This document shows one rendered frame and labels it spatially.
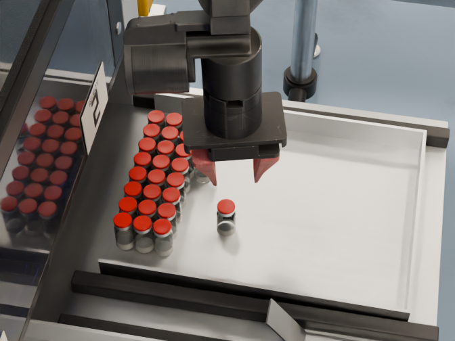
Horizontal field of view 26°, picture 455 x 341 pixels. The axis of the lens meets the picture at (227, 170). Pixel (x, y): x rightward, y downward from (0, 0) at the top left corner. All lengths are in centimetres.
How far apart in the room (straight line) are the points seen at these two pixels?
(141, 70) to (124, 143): 34
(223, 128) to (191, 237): 22
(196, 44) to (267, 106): 13
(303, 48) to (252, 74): 135
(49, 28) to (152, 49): 9
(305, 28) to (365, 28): 49
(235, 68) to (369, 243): 34
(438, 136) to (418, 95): 130
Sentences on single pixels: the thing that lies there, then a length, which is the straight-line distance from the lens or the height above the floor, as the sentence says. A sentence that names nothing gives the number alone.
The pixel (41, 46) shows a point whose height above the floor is 121.
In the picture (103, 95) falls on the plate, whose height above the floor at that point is 101.
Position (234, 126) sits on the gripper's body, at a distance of 95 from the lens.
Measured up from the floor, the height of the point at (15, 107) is 121.
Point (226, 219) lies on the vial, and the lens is 111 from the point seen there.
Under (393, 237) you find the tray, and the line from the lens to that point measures 116.
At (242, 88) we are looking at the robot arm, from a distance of 91.
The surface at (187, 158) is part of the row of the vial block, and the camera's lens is 116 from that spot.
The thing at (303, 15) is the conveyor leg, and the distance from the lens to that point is 219.
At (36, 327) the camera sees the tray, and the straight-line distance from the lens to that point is 107.
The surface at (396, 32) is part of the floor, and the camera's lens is 269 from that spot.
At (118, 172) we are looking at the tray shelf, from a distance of 121.
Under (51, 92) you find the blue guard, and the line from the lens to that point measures 93.
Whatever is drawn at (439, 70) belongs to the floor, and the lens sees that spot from 261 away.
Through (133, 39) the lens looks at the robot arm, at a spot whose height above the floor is 119.
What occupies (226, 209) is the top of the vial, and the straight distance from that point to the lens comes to 111.
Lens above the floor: 182
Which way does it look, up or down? 51 degrees down
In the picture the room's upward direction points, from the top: straight up
